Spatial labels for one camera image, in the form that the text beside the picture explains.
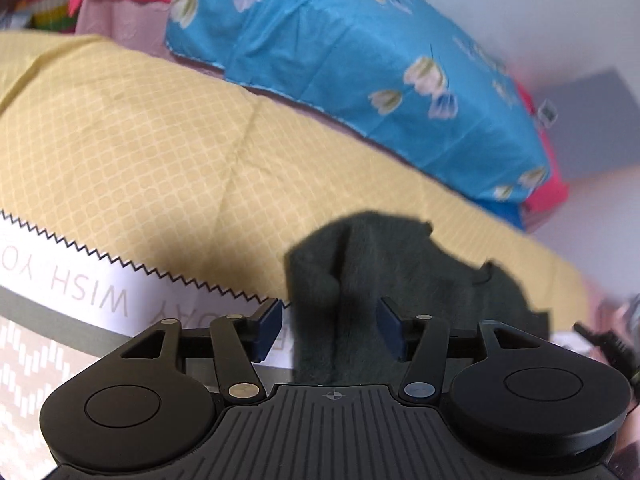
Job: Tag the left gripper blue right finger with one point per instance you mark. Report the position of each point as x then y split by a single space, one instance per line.
421 342

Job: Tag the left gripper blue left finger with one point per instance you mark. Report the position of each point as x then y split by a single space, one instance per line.
238 342

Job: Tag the grey board with wood edge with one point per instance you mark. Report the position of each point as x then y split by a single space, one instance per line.
597 130

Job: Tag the yellow patterned bedspread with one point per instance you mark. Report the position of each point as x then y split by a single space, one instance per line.
134 189

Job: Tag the small white digital clock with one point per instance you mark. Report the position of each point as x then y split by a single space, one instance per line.
546 113

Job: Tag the blue floral quilt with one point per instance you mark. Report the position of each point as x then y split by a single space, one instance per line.
360 65

